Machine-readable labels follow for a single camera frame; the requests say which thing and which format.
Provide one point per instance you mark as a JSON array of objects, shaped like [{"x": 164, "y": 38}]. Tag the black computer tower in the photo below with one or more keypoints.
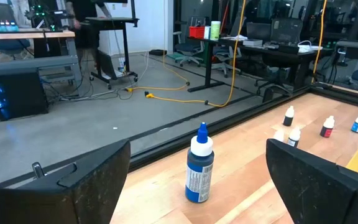
[{"x": 17, "y": 93}]

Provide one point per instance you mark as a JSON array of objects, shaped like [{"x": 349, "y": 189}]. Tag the small white box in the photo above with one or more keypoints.
[{"x": 207, "y": 32}]

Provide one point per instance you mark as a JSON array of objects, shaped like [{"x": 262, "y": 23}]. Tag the wooden top workbench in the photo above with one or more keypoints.
[{"x": 26, "y": 35}]

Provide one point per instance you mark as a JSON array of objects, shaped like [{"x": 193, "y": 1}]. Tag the stack of books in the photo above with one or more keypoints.
[{"x": 253, "y": 42}]

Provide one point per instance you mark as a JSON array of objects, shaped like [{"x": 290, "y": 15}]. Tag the small dropper bottle pink label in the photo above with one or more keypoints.
[{"x": 326, "y": 131}]

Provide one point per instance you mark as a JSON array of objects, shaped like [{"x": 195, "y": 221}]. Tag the red storage bin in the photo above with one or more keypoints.
[{"x": 196, "y": 32}]

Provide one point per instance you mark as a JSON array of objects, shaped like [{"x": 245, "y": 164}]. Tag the black rolling stand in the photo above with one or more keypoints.
[{"x": 110, "y": 21}]

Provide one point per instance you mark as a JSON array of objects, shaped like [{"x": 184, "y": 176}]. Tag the grey office chair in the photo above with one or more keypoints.
[
  {"x": 186, "y": 48},
  {"x": 225, "y": 54}
]

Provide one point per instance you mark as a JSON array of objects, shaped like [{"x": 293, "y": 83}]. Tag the teal lit control device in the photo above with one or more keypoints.
[{"x": 2, "y": 27}]

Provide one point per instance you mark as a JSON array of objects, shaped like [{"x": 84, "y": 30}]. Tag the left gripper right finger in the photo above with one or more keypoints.
[{"x": 306, "y": 186}]

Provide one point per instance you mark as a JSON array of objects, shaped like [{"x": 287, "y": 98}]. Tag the black laptop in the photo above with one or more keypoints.
[{"x": 258, "y": 31}]

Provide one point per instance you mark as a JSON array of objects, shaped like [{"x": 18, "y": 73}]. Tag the red pole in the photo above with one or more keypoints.
[{"x": 224, "y": 14}]

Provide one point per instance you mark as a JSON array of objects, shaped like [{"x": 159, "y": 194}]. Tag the black robot equipment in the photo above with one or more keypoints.
[{"x": 57, "y": 18}]

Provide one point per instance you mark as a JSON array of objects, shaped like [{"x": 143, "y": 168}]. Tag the black office desk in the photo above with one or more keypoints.
[{"x": 208, "y": 68}]

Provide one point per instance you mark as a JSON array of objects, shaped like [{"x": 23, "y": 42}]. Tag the green wipes canister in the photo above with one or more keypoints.
[{"x": 215, "y": 31}]

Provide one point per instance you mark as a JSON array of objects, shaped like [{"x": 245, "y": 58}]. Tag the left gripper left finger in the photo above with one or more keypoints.
[{"x": 104, "y": 174}]

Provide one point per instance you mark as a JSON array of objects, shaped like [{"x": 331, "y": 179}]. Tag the small dropper bottle black label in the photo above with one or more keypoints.
[{"x": 293, "y": 141}]

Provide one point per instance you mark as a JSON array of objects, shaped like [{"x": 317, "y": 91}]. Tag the blue food coloring bottle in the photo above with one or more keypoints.
[{"x": 199, "y": 174}]

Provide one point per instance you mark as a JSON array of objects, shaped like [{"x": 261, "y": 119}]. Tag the standing person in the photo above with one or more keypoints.
[{"x": 85, "y": 9}]

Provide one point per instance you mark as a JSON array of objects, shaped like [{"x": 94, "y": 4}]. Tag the plastic bottle blue label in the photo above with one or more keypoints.
[{"x": 122, "y": 65}]

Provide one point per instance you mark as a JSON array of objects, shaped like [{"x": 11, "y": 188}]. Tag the black mesh office chair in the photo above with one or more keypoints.
[{"x": 286, "y": 29}]

